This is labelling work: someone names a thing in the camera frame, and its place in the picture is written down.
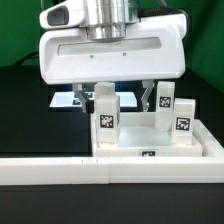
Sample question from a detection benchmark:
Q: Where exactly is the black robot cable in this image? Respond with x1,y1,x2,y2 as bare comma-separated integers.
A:
13,49,43,67

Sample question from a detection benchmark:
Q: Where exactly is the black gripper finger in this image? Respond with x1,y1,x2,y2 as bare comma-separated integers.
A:
72,83,94,114
137,80,155,111

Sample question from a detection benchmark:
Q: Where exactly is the white square tabletop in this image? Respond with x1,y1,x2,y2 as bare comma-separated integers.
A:
91,112,203,157

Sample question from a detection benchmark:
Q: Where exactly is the white sheet with fiducial tags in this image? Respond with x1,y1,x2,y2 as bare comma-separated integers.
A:
50,92,137,108

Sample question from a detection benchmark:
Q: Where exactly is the white L-shaped obstacle fence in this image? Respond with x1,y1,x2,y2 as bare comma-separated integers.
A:
0,121,224,185

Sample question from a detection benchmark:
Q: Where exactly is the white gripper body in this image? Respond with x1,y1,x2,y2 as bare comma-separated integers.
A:
39,14,187,84

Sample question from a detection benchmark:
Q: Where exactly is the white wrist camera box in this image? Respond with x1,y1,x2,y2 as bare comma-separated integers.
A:
39,0,85,30

